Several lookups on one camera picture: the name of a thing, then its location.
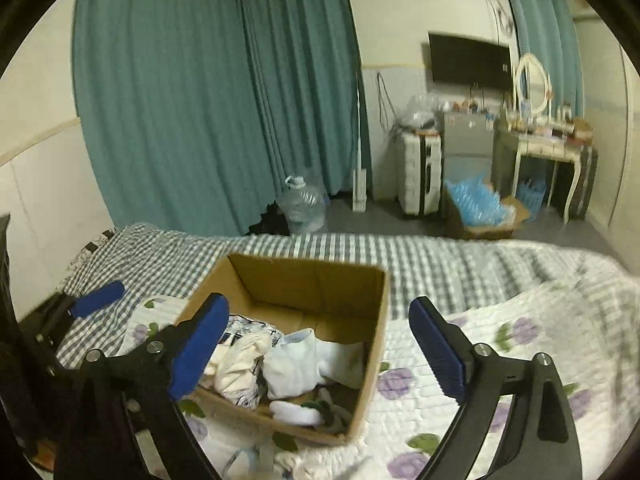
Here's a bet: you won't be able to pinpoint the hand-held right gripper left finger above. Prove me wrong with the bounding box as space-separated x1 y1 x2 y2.
52 292 231 480

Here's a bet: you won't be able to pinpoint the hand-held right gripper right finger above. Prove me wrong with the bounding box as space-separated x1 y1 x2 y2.
408 296 584 480

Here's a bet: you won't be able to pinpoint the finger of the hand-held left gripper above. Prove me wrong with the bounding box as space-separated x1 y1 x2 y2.
21 281 126 356

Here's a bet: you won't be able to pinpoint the cardboard box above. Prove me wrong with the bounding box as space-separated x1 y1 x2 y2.
445 182 531 241
175 252 391 448

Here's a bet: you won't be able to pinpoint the cream cloth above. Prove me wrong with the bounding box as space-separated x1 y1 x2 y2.
202 330 273 408

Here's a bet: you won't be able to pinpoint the black and white patterned cloth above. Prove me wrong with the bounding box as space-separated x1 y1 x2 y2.
220 315 283 350

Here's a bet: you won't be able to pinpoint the patterned pillow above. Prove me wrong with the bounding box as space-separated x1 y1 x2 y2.
65 227 126 273

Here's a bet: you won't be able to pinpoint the white floral quilt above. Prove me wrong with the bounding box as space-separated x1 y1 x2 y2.
120 280 640 480

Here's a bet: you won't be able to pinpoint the grey plaid bedsheet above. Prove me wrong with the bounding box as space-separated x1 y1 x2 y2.
55 222 640 366

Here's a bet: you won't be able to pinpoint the small white sock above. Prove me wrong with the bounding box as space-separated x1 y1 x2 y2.
270 400 326 428

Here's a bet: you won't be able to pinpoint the dark grey sock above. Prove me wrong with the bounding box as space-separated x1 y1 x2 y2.
310 387 357 436

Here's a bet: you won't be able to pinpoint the cardboard box on floor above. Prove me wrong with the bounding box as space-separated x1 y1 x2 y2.
445 182 531 241

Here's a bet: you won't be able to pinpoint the black bag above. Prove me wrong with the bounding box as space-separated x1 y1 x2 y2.
247 202 292 236

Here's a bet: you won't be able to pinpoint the pile of blue plastic pieces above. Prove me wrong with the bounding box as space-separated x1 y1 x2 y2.
446 176 519 228

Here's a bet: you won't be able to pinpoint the clear water jug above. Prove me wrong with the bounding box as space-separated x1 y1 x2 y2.
277 174 329 235

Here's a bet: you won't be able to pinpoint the white suitcase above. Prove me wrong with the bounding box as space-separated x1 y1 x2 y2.
395 130 444 218

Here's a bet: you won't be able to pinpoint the white upright mop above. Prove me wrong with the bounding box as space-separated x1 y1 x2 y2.
350 72 372 212

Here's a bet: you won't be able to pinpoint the blue basket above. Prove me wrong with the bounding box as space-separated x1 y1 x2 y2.
515 177 549 211

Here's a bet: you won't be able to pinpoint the grey mini fridge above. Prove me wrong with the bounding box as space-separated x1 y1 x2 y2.
442 110 497 187

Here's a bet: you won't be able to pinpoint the dark brown suitcase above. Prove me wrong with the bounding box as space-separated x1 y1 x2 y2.
570 145 600 221

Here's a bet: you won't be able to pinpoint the wide teal curtain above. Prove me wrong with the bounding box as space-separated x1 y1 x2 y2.
72 0 373 237

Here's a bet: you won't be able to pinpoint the white dressing table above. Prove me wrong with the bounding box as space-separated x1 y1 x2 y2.
492 120 587 224

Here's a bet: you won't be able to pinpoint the clear plastic bag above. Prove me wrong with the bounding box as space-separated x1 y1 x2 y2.
397 92 444 134

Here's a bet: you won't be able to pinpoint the group of cosmetic bottles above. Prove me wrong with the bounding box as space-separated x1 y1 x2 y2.
500 102 594 142

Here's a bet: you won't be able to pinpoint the white oval mirror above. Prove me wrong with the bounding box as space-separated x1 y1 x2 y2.
512 53 551 117

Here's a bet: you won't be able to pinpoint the narrow teal curtain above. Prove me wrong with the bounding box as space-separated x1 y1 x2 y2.
500 0 586 121

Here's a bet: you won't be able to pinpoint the hanging wall cables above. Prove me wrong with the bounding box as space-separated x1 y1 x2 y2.
376 72 395 129

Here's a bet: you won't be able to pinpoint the black wall television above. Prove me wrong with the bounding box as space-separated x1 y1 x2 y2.
428 32 513 89

